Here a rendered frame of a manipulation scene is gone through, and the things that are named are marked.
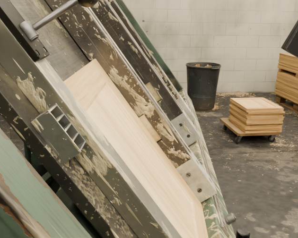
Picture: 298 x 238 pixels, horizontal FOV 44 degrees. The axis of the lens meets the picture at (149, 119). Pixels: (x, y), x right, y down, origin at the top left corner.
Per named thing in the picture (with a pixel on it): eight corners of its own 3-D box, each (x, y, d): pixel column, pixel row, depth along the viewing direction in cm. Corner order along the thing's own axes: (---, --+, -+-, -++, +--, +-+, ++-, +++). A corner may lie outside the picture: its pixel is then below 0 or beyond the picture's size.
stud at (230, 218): (228, 227, 99) (238, 222, 99) (223, 220, 99) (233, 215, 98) (226, 222, 101) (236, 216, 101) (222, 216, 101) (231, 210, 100)
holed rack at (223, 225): (227, 237, 91) (229, 235, 91) (221, 228, 90) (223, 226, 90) (186, 92, 249) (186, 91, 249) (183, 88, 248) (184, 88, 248)
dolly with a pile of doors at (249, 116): (281, 143, 411) (286, 108, 399) (236, 145, 402) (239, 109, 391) (258, 126, 469) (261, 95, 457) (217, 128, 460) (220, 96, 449)
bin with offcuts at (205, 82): (223, 111, 534) (226, 66, 516) (188, 112, 526) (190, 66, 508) (212, 103, 583) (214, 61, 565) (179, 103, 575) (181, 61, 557)
